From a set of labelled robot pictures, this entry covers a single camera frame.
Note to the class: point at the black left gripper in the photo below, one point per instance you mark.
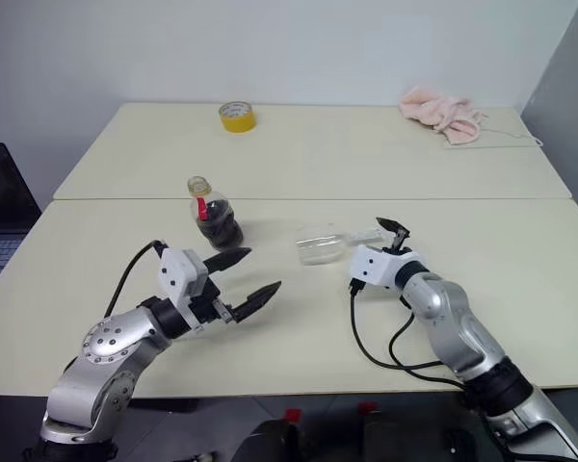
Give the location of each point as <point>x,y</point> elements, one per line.
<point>207,308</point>

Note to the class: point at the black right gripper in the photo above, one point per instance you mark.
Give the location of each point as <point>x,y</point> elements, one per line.
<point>394,248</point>

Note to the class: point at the clear plastic bottle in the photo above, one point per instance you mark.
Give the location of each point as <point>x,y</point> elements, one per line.
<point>318,248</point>

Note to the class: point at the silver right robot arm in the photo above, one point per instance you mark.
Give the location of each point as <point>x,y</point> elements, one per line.
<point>462,327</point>

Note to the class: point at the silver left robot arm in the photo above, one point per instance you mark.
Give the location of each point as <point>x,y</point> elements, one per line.
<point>101,356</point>

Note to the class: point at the open cola bottle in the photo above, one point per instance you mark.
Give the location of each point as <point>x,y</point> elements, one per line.
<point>219,223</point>

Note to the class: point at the pink fluffy cloth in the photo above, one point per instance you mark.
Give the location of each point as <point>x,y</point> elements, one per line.
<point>440,115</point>

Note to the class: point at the yellow tape roll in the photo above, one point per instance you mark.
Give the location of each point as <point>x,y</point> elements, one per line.
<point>237,118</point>

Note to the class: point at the dark rounded shape red top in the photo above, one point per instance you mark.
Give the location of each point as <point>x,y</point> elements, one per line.
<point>267,440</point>

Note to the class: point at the dark laptop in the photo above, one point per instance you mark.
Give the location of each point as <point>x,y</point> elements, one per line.
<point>2,202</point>

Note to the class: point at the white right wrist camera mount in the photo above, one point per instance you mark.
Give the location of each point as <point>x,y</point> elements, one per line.
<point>375,267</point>

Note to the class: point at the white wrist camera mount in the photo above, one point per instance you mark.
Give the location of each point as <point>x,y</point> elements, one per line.
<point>180,274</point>
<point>375,267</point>

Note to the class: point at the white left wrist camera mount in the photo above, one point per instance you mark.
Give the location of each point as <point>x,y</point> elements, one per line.
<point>180,274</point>

